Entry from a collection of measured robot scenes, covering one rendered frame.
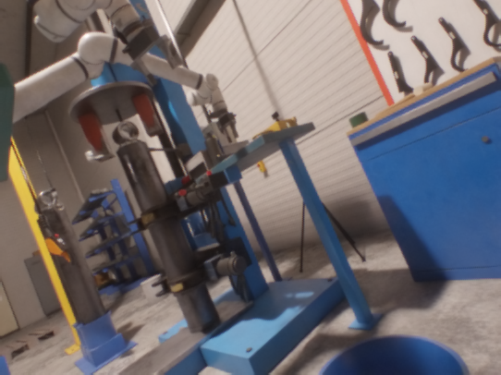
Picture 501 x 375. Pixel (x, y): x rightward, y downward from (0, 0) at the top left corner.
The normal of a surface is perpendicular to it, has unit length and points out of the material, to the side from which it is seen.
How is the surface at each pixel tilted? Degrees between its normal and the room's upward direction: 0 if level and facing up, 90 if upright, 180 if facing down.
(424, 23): 90
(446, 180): 90
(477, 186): 90
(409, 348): 62
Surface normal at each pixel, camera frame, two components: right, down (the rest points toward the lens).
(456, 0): -0.72, 0.28
